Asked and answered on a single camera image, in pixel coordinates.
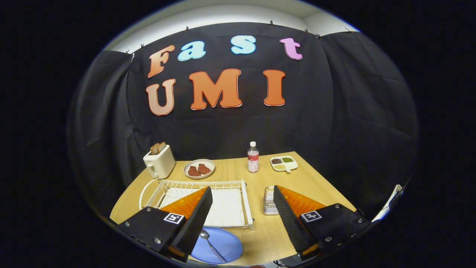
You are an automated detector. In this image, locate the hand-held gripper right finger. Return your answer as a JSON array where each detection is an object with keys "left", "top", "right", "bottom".
[{"left": 273, "top": 185, "right": 372, "bottom": 261}]

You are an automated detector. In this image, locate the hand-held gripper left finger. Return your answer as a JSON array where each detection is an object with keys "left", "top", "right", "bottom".
[{"left": 117, "top": 186, "right": 213, "bottom": 263}]

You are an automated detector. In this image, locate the spoon with patterned handle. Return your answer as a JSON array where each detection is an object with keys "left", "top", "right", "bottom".
[{"left": 200, "top": 229, "right": 227, "bottom": 263}]

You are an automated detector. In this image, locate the metal wire basket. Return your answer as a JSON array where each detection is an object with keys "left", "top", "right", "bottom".
[{"left": 263, "top": 186, "right": 280, "bottom": 216}]

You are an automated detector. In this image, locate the white wire dish rack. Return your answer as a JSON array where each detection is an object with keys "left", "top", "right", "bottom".
[{"left": 139, "top": 179, "right": 255, "bottom": 231}]

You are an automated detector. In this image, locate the blue plate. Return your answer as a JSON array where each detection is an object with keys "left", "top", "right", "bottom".
[{"left": 190, "top": 226, "right": 244, "bottom": 265}]

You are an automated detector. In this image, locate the white divided dish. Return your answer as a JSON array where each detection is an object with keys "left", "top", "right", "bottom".
[{"left": 270, "top": 155, "right": 299, "bottom": 173}]

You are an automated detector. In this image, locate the beige round plate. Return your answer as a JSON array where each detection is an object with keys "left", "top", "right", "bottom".
[{"left": 183, "top": 159, "right": 216, "bottom": 180}]

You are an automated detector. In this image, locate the white toaster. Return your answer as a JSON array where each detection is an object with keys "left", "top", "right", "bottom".
[{"left": 143, "top": 144, "right": 176, "bottom": 179}]

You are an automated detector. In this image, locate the clear bottle with red label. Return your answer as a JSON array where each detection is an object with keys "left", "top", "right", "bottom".
[{"left": 247, "top": 141, "right": 260, "bottom": 173}]

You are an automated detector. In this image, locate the black backdrop cloth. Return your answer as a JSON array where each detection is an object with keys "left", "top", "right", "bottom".
[{"left": 67, "top": 22, "right": 420, "bottom": 224}]

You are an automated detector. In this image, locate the row of black cloth clips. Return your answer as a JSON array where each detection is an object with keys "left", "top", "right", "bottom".
[{"left": 125, "top": 20, "right": 356, "bottom": 55}]

